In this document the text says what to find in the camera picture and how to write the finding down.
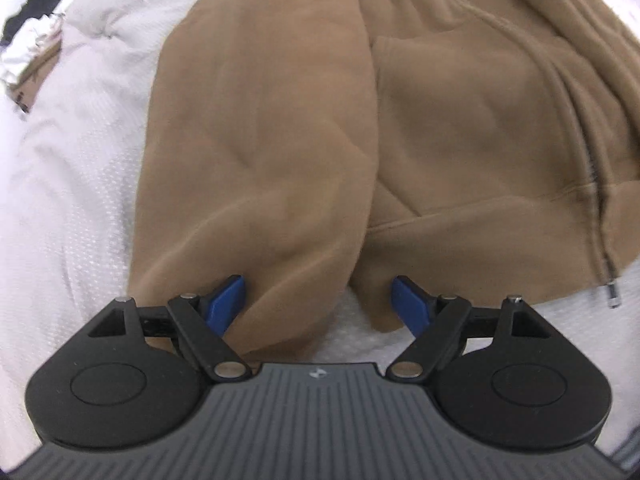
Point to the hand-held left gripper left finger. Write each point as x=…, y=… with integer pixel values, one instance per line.
x=227, y=305

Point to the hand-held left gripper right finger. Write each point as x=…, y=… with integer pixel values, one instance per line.
x=410, y=305

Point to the brown zip hoodie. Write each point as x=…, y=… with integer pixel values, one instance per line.
x=300, y=135

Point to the brown cardboard piece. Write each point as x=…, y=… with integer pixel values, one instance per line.
x=36, y=75

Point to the white bed sheet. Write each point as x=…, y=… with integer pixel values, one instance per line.
x=65, y=185

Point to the white crumpled cloth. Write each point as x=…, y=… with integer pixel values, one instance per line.
x=30, y=40

